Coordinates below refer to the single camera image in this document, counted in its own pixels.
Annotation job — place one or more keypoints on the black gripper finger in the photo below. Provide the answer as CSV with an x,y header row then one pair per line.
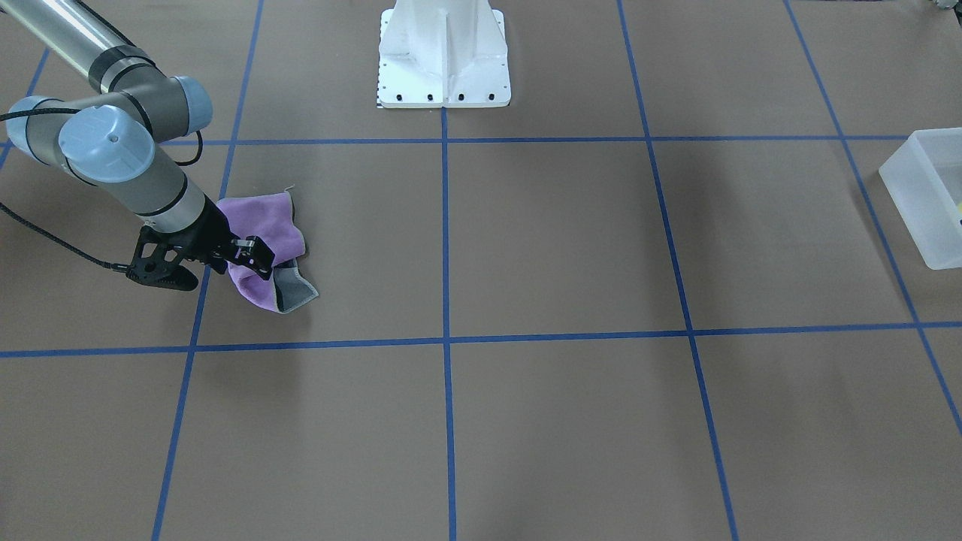
x,y
250,255

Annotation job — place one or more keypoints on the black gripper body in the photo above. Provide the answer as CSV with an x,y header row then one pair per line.
x,y
207,237

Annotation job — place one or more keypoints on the purple grey cloth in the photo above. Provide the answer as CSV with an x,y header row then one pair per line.
x,y
270,217

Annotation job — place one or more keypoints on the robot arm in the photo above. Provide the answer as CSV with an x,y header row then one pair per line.
x,y
112,141

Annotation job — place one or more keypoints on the white translucent bin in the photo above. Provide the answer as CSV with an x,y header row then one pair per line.
x,y
923,177

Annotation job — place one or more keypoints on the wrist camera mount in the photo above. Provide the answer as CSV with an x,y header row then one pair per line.
x,y
157,261

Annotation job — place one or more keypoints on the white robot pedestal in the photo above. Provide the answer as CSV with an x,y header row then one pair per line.
x,y
443,54

